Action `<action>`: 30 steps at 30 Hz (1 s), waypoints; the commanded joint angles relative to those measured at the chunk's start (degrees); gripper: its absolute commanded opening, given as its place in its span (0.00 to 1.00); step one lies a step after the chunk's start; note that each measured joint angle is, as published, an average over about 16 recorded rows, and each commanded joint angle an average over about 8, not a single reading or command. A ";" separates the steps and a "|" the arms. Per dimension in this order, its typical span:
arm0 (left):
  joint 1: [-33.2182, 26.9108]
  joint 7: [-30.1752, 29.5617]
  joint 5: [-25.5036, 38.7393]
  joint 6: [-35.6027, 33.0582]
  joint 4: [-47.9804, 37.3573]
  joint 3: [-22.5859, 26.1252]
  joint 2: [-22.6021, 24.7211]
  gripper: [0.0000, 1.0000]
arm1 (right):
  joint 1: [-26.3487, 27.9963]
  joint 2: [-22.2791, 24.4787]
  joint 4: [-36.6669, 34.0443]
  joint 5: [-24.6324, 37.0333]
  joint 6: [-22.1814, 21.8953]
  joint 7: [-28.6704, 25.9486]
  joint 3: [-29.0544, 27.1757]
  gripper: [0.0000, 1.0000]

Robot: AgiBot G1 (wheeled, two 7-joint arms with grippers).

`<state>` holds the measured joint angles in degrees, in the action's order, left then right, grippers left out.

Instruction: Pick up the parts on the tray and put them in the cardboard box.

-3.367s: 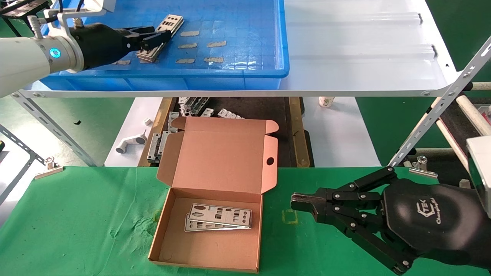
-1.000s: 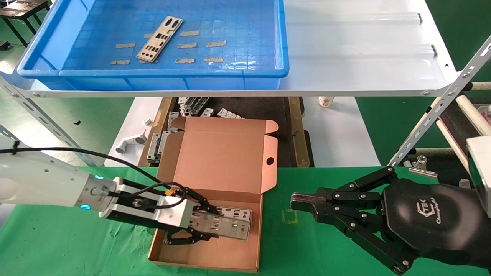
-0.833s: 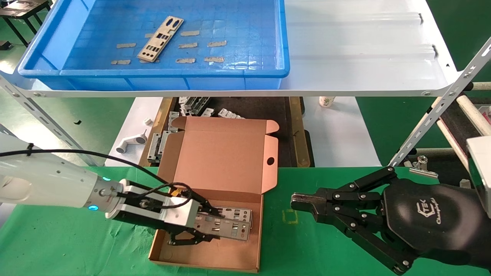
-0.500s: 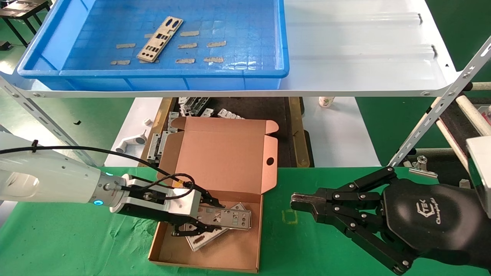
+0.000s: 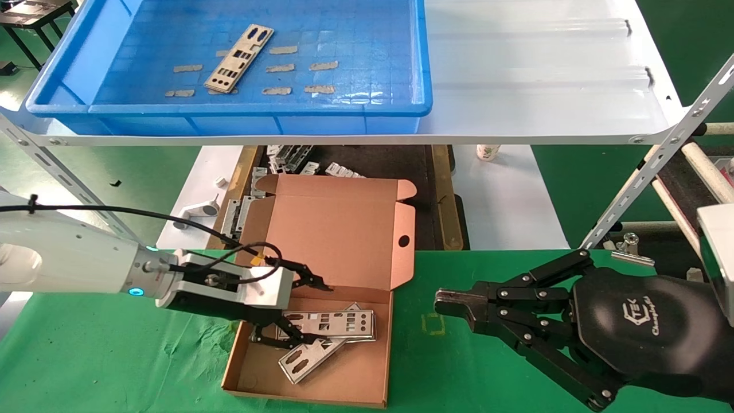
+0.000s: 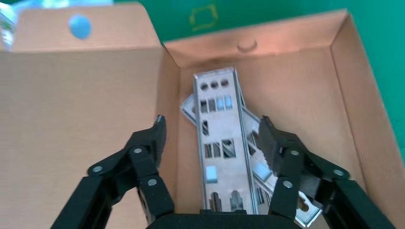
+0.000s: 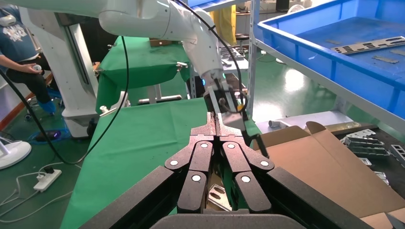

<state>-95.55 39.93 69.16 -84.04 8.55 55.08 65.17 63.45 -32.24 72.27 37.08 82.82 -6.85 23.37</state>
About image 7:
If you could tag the grey metal bracket part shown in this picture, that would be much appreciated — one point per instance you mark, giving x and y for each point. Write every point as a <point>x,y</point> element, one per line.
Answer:
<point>381,177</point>
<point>365,161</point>
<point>398,152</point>
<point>364,143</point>

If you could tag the yellow hanging cloth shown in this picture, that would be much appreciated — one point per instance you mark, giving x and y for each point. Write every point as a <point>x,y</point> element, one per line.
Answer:
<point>224,22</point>

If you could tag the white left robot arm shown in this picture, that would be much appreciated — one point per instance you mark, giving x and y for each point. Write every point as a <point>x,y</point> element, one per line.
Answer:
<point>152,19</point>

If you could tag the black wood-framed tray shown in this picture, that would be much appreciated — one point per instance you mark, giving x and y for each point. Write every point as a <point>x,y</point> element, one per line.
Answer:
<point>392,169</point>

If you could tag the white robot torso column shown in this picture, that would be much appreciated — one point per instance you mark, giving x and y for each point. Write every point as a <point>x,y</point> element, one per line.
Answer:
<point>57,63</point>

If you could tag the silver binder clip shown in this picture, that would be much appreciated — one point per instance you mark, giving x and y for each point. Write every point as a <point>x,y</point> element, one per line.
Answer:
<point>114,106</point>
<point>98,72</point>
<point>182,66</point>

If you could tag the silver metal shield plate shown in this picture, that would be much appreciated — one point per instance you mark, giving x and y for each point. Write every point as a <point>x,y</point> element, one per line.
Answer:
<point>364,46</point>
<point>218,197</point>

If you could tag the seated person blue shirt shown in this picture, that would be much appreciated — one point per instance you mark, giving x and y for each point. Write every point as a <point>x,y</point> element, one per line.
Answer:
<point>15,44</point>

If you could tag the white power strip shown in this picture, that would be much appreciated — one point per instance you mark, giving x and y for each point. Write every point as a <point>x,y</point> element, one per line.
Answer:
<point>47,180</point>

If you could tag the green covered table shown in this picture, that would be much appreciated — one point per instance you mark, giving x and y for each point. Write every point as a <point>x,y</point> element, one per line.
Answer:
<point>142,63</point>

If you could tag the white fan base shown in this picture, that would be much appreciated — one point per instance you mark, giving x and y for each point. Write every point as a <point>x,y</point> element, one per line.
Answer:
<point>14,153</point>

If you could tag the green table cloth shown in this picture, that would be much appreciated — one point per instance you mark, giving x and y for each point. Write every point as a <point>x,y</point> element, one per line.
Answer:
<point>136,142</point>

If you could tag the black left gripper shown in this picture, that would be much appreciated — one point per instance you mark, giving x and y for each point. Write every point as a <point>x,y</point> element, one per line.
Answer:
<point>226,101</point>

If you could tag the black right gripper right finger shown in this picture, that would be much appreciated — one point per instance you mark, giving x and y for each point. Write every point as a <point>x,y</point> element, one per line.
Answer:
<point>240,164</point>

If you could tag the white pipe fitting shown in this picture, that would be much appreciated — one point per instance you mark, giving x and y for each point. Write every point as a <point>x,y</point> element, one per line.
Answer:
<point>277,124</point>

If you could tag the black round stool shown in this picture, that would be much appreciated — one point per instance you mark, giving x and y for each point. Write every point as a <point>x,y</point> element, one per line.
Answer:
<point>242,37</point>

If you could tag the white perforated shelf upright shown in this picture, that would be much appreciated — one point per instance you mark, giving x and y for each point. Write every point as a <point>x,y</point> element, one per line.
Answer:
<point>253,63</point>

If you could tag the brown cardboard box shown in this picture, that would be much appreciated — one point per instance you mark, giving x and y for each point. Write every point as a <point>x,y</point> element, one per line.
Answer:
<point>316,164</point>

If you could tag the grey tape piece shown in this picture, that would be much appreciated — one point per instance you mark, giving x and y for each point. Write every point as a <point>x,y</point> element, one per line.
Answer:
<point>398,52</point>
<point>385,59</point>
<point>333,41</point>

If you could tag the blue plastic tray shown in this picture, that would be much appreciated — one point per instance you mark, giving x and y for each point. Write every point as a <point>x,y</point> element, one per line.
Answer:
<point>348,31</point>

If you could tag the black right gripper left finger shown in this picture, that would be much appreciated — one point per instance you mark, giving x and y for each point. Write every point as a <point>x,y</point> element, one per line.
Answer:
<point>196,164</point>

